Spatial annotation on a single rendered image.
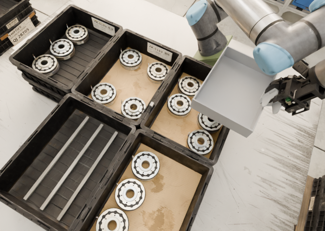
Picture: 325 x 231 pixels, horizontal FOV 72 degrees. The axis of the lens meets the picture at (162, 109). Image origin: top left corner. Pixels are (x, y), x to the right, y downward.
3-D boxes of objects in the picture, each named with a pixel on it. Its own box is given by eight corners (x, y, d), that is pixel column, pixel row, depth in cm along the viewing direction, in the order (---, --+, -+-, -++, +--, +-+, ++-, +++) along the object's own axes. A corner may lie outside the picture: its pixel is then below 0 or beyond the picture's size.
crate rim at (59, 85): (71, 7, 109) (70, 3, 107) (125, 31, 105) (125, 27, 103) (9, 63, 91) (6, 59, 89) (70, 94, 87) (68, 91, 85)
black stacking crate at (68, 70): (76, 23, 117) (70, 4, 107) (125, 46, 113) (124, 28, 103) (21, 77, 100) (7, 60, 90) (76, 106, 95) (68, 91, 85)
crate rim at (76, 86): (125, 31, 105) (125, 27, 103) (183, 57, 100) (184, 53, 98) (70, 94, 87) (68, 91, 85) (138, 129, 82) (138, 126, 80)
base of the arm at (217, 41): (205, 41, 126) (198, 26, 121) (230, 35, 116) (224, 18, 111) (196, 58, 119) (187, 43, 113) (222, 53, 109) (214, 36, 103)
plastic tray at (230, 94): (222, 54, 85) (227, 45, 81) (273, 79, 81) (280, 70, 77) (189, 107, 73) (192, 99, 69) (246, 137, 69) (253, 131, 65)
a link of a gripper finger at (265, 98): (249, 109, 70) (273, 98, 62) (254, 94, 73) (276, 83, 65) (257, 114, 71) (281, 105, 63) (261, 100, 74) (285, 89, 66)
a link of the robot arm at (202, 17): (191, 34, 118) (180, 11, 110) (214, 19, 116) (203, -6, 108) (199, 41, 108) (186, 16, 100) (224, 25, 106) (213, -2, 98)
